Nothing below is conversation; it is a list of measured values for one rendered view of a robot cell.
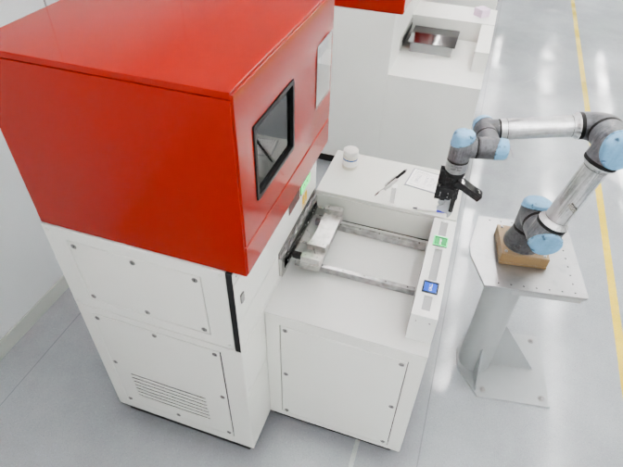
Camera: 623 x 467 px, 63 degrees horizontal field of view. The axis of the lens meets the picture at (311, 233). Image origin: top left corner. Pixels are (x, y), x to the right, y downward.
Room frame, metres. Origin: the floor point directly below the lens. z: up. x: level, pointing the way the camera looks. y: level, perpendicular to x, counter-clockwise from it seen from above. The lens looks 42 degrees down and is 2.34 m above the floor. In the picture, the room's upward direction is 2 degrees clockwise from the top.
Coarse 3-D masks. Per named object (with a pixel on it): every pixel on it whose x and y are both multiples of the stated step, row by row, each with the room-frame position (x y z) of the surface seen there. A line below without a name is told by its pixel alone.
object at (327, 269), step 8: (296, 264) 1.48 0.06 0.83; (328, 272) 1.44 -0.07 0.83; (336, 272) 1.43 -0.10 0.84; (344, 272) 1.42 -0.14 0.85; (352, 272) 1.42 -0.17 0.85; (360, 280) 1.40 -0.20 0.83; (368, 280) 1.39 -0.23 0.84; (376, 280) 1.38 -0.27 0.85; (384, 280) 1.38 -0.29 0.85; (392, 288) 1.36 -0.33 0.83; (400, 288) 1.35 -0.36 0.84; (408, 288) 1.34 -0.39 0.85
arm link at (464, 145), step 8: (464, 128) 1.53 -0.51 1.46; (456, 136) 1.48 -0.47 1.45; (464, 136) 1.47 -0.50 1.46; (472, 136) 1.48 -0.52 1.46; (456, 144) 1.48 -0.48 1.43; (464, 144) 1.46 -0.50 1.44; (472, 144) 1.47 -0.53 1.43; (456, 152) 1.47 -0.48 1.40; (464, 152) 1.46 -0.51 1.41; (472, 152) 1.46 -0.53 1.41; (448, 160) 1.49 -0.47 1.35; (456, 160) 1.47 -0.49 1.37; (464, 160) 1.47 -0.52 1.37
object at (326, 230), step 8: (328, 216) 1.73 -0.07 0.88; (336, 216) 1.74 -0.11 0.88; (320, 224) 1.68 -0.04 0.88; (328, 224) 1.68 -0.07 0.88; (336, 224) 1.68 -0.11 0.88; (320, 232) 1.63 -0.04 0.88; (328, 232) 1.63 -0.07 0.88; (336, 232) 1.65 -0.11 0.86; (320, 240) 1.58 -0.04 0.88; (328, 240) 1.58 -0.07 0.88; (328, 248) 1.55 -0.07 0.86; (304, 264) 1.43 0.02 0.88; (312, 264) 1.43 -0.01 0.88; (320, 264) 1.44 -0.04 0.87
